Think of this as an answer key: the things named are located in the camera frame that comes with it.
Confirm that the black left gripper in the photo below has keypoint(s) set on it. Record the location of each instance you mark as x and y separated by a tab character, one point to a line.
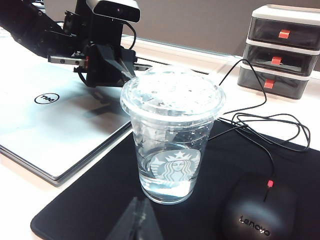
105	33

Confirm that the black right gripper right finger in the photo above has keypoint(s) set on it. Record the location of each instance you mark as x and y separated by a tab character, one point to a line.
147	225

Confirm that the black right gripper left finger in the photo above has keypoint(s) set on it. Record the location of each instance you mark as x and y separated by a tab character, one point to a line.
126	225

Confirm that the clear plastic coffee cup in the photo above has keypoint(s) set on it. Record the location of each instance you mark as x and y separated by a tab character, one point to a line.
172	140

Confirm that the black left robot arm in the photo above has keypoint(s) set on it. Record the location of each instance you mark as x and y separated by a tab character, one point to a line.
27	27

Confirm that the silver Dell laptop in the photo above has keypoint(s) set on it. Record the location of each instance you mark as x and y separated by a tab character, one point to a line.
57	130

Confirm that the brown desk partition panel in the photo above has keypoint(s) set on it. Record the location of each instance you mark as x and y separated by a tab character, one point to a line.
200	22

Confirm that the black mouse pad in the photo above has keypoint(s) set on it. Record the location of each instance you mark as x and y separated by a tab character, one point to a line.
225	160

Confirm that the black Lenovo mouse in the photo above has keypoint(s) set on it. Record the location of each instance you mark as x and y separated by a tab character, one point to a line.
257	215

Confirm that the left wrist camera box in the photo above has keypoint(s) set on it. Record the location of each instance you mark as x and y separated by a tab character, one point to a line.
115	9

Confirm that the white drawer organizer frame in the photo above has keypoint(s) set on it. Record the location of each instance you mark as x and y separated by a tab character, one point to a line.
280	12

